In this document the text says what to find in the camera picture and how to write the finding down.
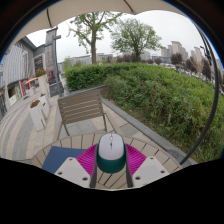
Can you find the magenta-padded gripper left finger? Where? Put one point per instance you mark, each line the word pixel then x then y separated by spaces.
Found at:
pixel 71 171

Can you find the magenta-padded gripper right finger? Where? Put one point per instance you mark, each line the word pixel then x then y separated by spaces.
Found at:
pixel 151 171

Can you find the white and teal computer mouse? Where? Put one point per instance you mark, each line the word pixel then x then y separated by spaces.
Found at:
pixel 111 150

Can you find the blue rectangular mouse pad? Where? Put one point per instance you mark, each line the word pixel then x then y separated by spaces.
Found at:
pixel 58 158

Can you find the slatted brown outdoor chair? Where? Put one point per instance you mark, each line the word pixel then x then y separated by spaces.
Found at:
pixel 81 108

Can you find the short white flower planter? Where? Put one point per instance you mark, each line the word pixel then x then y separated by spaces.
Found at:
pixel 36 116

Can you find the tall white flower planter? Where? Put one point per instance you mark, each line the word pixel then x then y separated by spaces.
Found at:
pixel 42 85

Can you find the curved dark parasol pole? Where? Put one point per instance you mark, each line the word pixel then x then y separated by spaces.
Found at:
pixel 215 100

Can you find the grey stone pillar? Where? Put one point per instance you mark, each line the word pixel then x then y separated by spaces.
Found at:
pixel 53 60

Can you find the grey shopfront building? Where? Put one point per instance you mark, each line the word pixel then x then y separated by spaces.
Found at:
pixel 16 70

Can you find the slender-trunked leafy tree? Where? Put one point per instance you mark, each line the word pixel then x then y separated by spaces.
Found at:
pixel 93 50

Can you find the group of apartment buildings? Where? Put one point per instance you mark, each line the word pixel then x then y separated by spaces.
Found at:
pixel 176 48

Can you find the round-crowned green tree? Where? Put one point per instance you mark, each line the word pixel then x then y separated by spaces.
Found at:
pixel 135 36

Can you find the beige parasol canopy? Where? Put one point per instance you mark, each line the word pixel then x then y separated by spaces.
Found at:
pixel 86 8

